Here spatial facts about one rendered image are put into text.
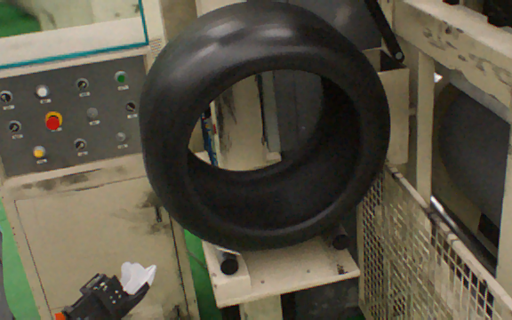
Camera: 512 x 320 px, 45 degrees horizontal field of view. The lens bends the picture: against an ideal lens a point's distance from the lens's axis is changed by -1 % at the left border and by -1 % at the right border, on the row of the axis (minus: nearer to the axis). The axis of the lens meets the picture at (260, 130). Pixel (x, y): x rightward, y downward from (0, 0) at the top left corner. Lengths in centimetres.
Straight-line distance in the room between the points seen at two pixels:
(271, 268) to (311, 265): 10
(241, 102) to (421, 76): 51
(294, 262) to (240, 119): 42
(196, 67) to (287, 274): 62
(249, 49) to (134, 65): 75
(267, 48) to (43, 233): 117
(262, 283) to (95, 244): 77
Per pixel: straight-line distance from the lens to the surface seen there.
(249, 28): 128
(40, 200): 210
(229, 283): 152
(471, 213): 245
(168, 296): 233
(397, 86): 175
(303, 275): 160
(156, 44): 492
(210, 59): 126
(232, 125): 172
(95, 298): 128
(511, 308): 125
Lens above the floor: 183
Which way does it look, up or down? 26 degrees down
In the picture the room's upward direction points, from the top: 6 degrees counter-clockwise
